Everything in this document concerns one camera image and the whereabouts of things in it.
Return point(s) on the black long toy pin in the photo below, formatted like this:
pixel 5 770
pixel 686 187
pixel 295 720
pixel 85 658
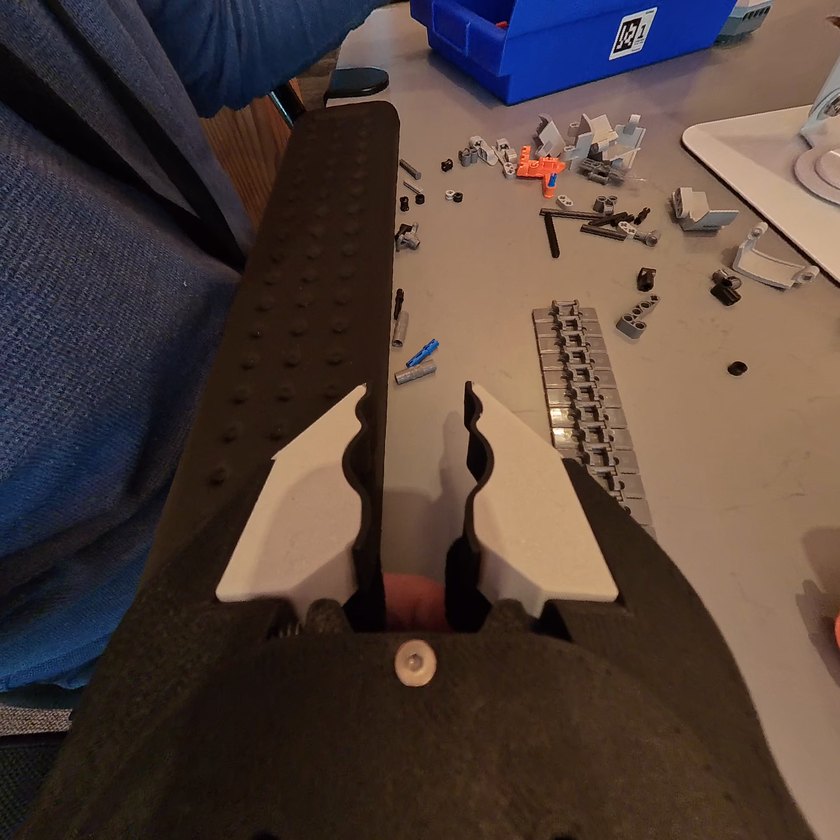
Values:
pixel 399 303

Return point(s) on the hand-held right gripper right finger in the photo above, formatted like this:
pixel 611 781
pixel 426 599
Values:
pixel 538 525

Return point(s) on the orange ridged wedge panel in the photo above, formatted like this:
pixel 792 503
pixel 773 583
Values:
pixel 528 167

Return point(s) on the grey arched panel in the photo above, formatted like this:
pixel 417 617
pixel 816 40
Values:
pixel 551 134

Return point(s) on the grey metal disc bracket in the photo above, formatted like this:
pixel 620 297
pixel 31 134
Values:
pixel 820 174

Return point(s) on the grey slim fairing panel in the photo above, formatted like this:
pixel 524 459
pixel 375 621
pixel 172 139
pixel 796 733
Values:
pixel 505 151
pixel 482 148

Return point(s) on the orange connector with blue pin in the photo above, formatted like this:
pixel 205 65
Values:
pixel 550 187

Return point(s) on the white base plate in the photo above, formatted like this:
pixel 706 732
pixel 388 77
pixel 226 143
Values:
pixel 754 164

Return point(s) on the dark studded panel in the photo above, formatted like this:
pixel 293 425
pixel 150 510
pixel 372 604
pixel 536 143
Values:
pixel 308 262

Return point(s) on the black pin joiner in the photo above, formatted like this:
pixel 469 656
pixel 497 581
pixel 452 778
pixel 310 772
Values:
pixel 646 277

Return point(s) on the grey ribbed part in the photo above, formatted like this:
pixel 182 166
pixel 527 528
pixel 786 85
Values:
pixel 745 19

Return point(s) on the light grey holed curved panel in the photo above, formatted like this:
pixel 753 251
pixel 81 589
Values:
pixel 702 210

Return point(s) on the black axle rod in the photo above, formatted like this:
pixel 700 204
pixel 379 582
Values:
pixel 600 229
pixel 571 212
pixel 610 220
pixel 552 236

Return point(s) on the blue toy pin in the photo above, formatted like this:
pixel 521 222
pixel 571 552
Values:
pixel 422 353

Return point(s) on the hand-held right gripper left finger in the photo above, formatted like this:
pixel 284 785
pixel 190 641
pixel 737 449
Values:
pixel 295 525

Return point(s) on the grey connector tube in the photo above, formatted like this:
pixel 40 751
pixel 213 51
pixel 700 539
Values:
pixel 401 328
pixel 415 375

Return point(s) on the grey large shell panel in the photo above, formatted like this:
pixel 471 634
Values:
pixel 604 138

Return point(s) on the dark grey long bent liftarm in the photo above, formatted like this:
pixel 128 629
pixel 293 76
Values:
pixel 636 318

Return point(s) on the black axle pin connector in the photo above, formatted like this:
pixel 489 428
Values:
pixel 725 289

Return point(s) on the grey small pin connector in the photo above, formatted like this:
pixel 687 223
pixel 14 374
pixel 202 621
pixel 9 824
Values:
pixel 607 204

